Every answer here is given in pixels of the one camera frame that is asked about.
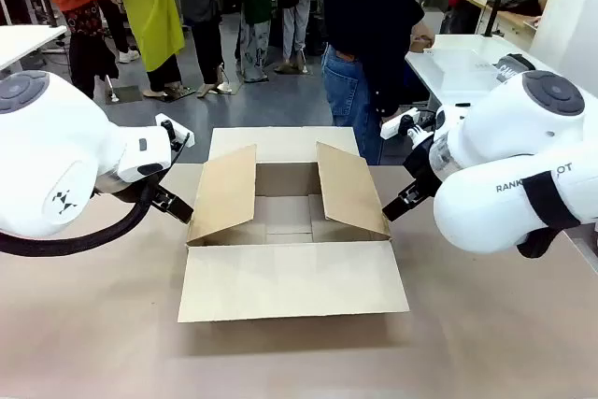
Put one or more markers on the bystander in dark grey clothes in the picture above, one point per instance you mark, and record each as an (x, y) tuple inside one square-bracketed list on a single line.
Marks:
[(203, 2)]

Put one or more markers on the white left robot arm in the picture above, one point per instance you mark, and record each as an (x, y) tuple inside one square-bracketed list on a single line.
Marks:
[(46, 146)]

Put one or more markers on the white side table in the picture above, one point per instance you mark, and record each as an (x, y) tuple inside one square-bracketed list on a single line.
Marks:
[(23, 41)]

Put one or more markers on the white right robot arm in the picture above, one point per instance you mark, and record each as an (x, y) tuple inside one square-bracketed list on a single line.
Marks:
[(504, 137)]

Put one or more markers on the black bag with white letters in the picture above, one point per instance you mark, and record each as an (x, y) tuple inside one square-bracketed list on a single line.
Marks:
[(514, 65)]

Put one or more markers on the white table with rounded corner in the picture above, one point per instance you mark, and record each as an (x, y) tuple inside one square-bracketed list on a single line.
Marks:
[(448, 72)]

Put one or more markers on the brown cardboard box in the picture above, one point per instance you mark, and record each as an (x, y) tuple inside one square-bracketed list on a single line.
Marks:
[(289, 273)]

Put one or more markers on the person's right hand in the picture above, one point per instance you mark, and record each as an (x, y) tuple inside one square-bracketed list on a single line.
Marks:
[(424, 33)]

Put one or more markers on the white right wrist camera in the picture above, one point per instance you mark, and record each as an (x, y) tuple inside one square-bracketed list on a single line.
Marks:
[(397, 124)]

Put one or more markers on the bystander in patterned trousers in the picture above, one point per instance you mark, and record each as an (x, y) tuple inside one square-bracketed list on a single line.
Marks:
[(254, 39)]

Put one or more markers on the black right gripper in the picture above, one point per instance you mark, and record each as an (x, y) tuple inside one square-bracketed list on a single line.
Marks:
[(422, 163)]

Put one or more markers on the wooden desk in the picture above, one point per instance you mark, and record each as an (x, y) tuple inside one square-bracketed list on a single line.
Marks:
[(509, 18)]

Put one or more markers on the person in dark sweater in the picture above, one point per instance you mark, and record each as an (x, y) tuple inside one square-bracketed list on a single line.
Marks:
[(364, 20)]

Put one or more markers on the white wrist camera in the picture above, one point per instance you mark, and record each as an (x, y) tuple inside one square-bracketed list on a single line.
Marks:
[(186, 132), (397, 124)]

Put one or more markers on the bystander in light grey trousers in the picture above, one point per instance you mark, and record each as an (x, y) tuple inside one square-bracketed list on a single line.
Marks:
[(295, 20)]

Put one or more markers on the person's right forearm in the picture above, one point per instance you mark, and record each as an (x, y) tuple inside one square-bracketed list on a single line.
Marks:
[(413, 13)]

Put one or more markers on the black pen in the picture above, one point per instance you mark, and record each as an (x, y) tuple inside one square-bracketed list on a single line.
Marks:
[(463, 104)]

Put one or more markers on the bystander in yellow apron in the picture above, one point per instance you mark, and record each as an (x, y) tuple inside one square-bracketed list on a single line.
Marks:
[(152, 11)]

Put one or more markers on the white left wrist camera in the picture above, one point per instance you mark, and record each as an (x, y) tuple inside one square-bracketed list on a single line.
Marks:
[(186, 132)]

